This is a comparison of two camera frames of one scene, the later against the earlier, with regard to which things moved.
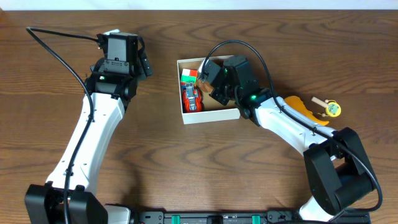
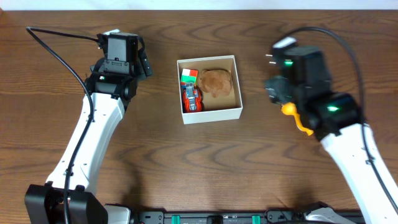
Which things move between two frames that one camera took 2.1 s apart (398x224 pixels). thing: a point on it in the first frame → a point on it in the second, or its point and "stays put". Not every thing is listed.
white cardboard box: [212, 109] stays put
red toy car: [191, 99] stays put
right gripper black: [218, 94] → [278, 88]
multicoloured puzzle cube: [188, 76] stays put
